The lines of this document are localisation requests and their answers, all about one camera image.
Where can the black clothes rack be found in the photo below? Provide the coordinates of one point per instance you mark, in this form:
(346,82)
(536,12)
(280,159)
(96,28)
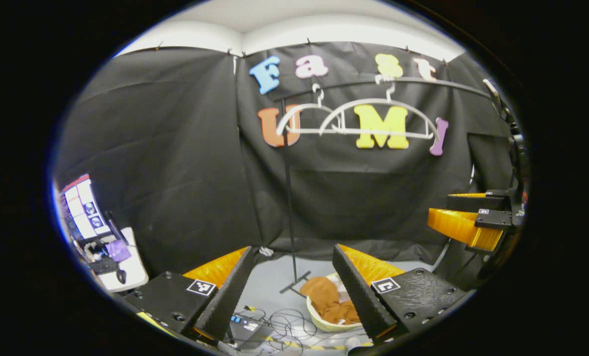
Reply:
(289,198)

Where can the white clothes hanger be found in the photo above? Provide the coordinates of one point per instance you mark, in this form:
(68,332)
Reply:
(388,102)
(318,105)

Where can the white laundry hamper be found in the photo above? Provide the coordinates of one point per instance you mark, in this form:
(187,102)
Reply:
(324,324)

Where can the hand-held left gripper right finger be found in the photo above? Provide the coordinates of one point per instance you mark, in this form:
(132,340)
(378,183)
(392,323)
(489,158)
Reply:
(358,291)

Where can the small white floor object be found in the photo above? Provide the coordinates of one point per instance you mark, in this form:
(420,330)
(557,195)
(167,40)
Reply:
(266,251)

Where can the black control box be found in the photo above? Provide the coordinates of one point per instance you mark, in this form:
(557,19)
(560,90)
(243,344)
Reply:
(249,331)

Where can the black keyboard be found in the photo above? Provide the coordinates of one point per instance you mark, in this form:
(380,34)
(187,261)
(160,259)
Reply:
(104,266)

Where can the black backdrop cloth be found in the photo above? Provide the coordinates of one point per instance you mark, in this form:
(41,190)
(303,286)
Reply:
(175,148)

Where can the black computer mouse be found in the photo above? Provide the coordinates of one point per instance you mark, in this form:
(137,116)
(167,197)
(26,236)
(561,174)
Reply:
(121,276)

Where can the white side desk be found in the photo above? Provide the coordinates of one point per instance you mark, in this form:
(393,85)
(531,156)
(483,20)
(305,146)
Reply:
(135,273)

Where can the brown shirt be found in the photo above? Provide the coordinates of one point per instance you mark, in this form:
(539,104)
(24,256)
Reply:
(324,296)

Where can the computer monitor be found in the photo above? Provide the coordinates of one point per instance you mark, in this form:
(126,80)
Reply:
(84,207)

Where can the small purple item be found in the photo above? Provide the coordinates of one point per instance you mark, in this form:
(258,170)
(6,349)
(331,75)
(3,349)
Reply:
(120,250)

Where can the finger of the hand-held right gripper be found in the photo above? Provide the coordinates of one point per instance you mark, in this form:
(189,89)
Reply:
(475,201)
(460,227)

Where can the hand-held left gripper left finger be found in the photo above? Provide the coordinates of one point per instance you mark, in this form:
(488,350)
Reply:
(227,301)

